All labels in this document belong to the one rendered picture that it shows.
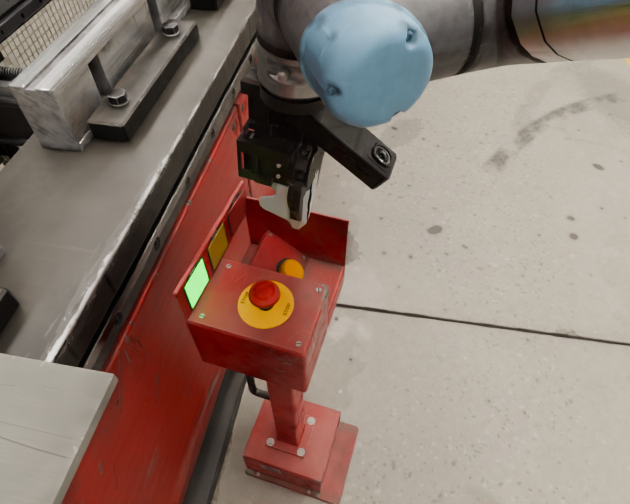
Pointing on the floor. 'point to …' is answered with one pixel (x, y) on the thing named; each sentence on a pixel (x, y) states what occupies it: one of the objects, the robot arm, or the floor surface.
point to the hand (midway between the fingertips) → (303, 221)
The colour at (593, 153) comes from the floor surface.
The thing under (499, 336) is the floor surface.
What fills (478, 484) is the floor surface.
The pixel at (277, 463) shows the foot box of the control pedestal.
